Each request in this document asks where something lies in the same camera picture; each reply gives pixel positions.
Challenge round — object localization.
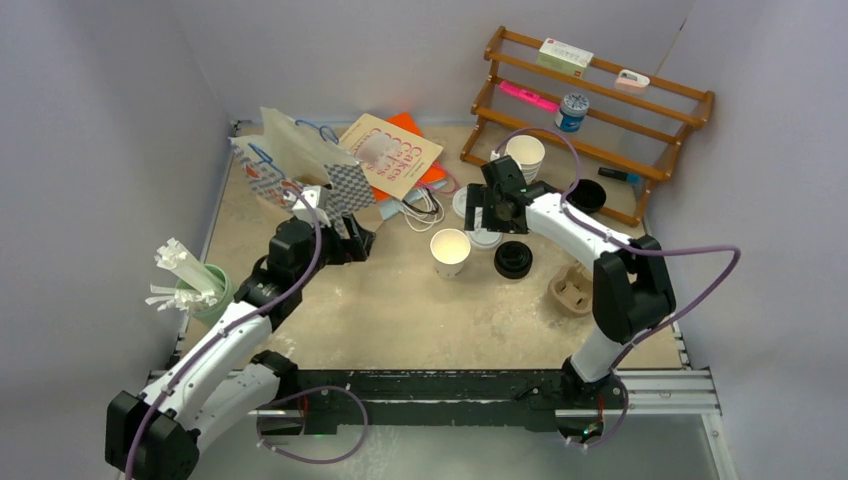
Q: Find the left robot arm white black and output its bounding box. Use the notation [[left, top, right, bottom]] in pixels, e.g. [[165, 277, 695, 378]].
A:
[[104, 214, 376, 479]]

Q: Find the purple cable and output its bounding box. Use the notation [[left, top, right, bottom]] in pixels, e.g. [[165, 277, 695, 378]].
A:
[[124, 188, 370, 480], [493, 127, 742, 452]]

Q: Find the wooden shelf rack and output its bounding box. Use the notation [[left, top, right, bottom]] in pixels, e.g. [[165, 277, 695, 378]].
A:
[[460, 25, 715, 227]]

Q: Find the black paper cup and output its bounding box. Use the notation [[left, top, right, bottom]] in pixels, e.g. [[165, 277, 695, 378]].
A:
[[567, 179, 607, 214]]

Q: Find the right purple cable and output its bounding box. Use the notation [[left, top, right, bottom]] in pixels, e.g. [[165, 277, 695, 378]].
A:
[[493, 127, 742, 452]]

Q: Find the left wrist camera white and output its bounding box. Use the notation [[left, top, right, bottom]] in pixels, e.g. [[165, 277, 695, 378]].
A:
[[292, 186, 332, 227]]

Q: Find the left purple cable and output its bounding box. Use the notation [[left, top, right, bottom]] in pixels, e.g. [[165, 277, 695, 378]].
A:
[[124, 188, 370, 480]]

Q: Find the black blue marker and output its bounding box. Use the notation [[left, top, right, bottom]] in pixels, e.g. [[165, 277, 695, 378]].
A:
[[597, 167, 641, 184]]

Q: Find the stack of white paper cups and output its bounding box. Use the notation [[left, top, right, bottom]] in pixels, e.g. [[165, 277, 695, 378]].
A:
[[505, 135, 546, 184]]

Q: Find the single white paper cup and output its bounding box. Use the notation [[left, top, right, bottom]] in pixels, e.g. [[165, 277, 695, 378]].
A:
[[429, 228, 471, 278]]

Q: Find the pink white tape dispenser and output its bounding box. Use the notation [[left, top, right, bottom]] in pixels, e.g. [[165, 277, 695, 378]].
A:
[[614, 69, 651, 95]]

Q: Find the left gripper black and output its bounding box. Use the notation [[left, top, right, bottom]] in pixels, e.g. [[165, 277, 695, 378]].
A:
[[295, 212, 374, 287]]

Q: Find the stack of black lids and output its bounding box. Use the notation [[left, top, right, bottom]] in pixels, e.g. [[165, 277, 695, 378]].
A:
[[494, 241, 533, 280]]

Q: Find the blue white jar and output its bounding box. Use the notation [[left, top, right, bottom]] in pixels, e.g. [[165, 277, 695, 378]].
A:
[[554, 92, 590, 133]]

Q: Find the white cup lid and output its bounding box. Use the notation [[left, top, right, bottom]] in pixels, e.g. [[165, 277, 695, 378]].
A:
[[466, 229, 503, 251], [451, 187, 468, 219]]

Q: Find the pink highlighter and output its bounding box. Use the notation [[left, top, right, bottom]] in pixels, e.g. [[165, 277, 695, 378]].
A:
[[498, 81, 559, 113]]

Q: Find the cakes recipe book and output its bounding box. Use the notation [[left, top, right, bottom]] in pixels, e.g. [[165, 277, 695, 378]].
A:
[[340, 114, 447, 200]]

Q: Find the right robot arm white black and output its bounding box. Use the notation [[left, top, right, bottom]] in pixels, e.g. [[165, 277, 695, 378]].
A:
[[465, 157, 676, 407]]

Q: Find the white green box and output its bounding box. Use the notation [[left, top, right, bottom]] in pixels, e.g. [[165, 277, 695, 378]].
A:
[[535, 38, 594, 79]]

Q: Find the checkered paper bakery bag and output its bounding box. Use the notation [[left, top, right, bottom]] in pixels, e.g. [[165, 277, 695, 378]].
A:
[[230, 107, 383, 233]]

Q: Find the orange paper bag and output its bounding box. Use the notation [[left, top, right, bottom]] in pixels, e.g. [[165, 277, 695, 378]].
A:
[[372, 112, 448, 202]]

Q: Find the green cup holder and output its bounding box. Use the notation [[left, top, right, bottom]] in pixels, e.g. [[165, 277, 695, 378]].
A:
[[173, 262, 234, 327]]

